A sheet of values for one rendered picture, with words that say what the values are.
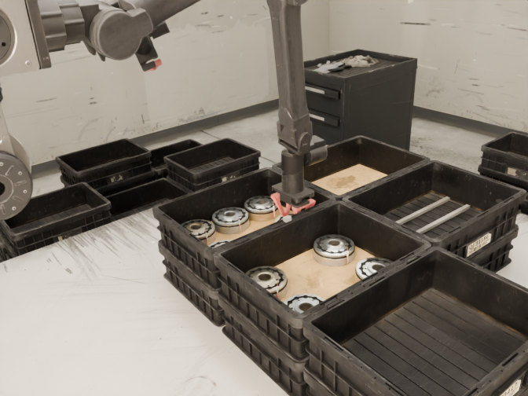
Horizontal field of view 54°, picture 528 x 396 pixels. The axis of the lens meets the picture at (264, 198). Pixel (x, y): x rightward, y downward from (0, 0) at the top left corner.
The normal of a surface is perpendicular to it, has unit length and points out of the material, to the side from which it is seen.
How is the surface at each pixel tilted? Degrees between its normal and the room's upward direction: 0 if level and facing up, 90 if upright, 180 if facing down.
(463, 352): 0
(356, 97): 90
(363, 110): 90
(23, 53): 90
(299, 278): 0
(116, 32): 98
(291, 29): 99
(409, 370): 0
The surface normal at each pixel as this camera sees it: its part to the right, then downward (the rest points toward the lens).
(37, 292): -0.04, -0.89
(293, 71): 0.59, 0.48
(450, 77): -0.78, 0.31
